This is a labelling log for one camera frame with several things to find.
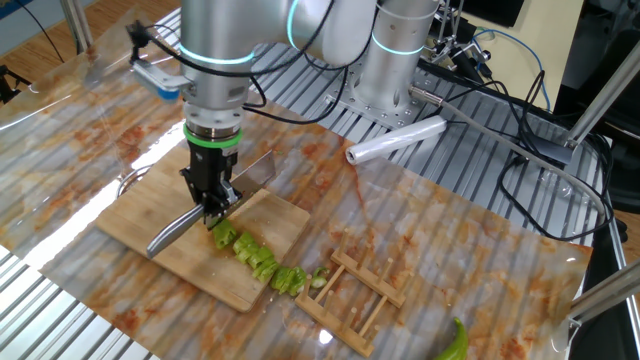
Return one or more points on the cut green pepper chunk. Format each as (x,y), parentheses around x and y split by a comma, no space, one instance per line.
(287,279)
(267,272)
(244,242)
(247,255)
(225,235)
(262,256)

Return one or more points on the marble pattern plastic mat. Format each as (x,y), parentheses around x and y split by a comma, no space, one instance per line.
(475,250)

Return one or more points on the steel cleaver knife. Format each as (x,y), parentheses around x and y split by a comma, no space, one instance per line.
(175,232)

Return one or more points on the aluminium frame post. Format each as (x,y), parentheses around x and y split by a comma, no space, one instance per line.
(75,25)
(610,292)
(605,95)

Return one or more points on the wooden cutting board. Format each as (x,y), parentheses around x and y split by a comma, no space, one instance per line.
(150,215)

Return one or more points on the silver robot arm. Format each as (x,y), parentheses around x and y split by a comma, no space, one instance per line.
(215,30)

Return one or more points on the beige cabinet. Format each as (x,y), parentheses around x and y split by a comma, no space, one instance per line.
(550,40)

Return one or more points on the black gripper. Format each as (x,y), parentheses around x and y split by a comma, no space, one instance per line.
(210,172)

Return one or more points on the black tripod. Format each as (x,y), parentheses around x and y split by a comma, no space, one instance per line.
(7,82)

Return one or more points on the white plastic film roll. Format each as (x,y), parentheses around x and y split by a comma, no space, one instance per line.
(400,139)

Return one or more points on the cut green pepper stem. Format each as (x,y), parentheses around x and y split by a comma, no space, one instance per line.
(319,280)

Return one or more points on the wooden peg rack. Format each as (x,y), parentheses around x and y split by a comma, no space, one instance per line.
(372,285)

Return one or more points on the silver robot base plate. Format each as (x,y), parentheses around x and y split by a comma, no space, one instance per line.
(380,112)

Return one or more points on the curved green chili pepper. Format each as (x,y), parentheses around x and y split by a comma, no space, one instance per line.
(457,345)

